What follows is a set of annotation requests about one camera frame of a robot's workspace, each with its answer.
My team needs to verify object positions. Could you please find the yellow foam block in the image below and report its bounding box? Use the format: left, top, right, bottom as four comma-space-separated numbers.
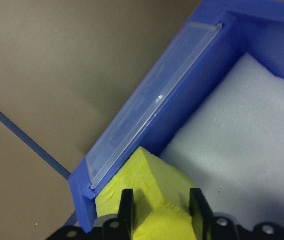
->
95, 146, 198, 240

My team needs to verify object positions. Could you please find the blue plastic storage bin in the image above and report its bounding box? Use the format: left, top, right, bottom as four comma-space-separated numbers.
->
66, 0, 284, 235

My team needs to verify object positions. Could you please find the white foam sheet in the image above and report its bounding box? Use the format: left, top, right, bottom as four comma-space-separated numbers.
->
159, 51, 284, 228

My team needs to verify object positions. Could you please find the clear plastic label cover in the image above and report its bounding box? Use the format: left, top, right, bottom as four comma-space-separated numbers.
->
84, 21, 225, 190

